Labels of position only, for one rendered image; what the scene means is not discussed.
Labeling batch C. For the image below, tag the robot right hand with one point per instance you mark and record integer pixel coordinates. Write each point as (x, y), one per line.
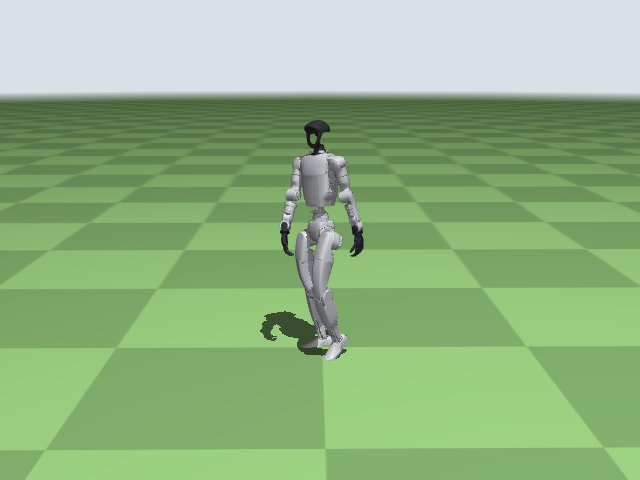
(284, 231)

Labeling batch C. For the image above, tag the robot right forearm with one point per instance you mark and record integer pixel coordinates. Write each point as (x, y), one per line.
(288, 213)

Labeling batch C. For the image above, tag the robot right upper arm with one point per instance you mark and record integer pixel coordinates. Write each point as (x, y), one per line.
(294, 193)

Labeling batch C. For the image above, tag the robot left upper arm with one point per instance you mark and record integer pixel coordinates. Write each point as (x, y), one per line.
(339, 166)

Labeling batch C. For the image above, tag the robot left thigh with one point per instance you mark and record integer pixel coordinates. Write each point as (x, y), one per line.
(323, 261)

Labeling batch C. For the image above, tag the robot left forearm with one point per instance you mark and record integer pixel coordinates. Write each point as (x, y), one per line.
(352, 212)

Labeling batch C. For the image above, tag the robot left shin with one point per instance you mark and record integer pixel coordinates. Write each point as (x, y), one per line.
(328, 315)

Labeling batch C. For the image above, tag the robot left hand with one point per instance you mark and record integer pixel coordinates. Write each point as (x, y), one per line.
(358, 241)

